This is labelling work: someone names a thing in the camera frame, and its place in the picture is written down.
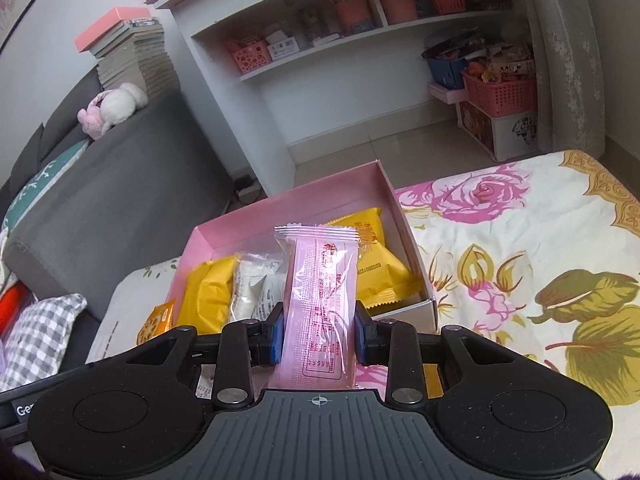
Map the pink snack packet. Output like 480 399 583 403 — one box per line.
269 223 360 390

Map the orange cracker packet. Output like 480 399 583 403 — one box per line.
136 300 175 346

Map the yellow snack packet right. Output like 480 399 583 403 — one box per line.
329 208 422 309

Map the yellow snack packet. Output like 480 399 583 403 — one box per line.
329 208 422 309
176 256 235 335

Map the white grey snack packet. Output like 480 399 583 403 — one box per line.
228 252 286 323

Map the yellow snack packet left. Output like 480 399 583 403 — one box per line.
176 256 235 335

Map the pink cardboard box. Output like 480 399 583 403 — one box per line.
168 162 437 336

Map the grey sofa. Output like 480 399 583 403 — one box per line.
1 89 234 370

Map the checkered grey pillow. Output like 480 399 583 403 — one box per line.
1 294 87 392

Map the white storage box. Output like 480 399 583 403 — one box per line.
456 101 538 162

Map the pink basket on floor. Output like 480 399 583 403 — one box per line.
462 70 537 118

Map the blue storage bin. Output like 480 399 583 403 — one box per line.
426 58 469 90

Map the teal cushion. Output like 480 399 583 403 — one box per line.
1 140 89 233

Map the pink white plush bunny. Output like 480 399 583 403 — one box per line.
77 82 149 141

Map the small pink shelf basket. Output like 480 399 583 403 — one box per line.
224 39 272 75

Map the white bookshelf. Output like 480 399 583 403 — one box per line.
145 0 524 195

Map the lace curtain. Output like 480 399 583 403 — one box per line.
524 0 605 158

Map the stack of books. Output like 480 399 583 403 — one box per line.
74 6 180 99

